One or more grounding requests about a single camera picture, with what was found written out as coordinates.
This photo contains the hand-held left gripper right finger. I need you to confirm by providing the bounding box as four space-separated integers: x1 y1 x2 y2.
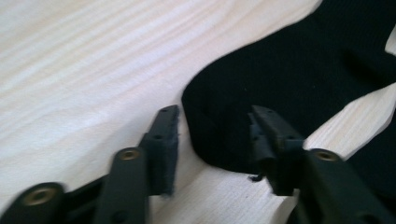
247 105 309 198

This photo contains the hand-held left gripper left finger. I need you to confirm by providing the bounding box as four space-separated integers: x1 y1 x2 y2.
138 104 181 198

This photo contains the black sock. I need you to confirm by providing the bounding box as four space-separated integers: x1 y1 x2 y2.
180 0 396 175
286 113 396 224

